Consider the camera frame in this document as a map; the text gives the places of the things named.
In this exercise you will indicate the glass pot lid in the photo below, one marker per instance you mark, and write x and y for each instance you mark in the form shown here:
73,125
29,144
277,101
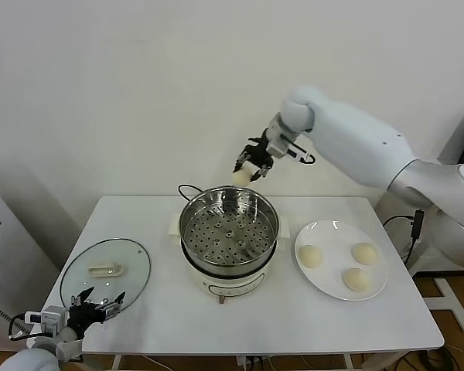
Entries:
108,270

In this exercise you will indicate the white table frame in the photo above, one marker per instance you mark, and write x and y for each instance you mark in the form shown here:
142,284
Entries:
116,363

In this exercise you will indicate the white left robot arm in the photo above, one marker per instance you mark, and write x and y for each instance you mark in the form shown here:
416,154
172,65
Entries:
31,355

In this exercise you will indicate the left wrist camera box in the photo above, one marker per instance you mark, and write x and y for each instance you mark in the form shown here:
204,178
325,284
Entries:
50,318

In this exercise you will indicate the white round plate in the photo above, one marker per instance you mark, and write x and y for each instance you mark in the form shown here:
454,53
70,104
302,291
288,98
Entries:
332,278

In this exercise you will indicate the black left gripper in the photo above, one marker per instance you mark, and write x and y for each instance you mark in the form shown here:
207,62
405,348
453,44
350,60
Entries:
83,318

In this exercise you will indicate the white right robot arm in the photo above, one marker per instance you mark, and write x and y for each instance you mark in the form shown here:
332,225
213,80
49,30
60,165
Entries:
352,135

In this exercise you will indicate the perforated steel steamer basket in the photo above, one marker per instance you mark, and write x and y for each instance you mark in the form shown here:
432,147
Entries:
228,247

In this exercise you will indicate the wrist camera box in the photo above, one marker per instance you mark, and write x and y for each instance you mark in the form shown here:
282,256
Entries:
50,318
277,147

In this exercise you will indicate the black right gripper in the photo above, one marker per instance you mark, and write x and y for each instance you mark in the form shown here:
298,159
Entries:
261,150

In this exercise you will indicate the white power strip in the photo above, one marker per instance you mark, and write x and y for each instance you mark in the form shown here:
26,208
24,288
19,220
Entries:
244,363

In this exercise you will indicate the white steamed baozi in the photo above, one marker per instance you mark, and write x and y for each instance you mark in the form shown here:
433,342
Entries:
310,256
364,253
356,280
243,177

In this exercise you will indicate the white cabinet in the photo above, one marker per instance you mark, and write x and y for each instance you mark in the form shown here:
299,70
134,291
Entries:
7,251

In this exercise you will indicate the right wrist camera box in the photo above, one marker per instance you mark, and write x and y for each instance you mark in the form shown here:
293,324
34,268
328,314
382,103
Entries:
277,147

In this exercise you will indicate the cream electric cooker base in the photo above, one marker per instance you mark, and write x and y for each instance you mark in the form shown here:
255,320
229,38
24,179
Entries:
232,286

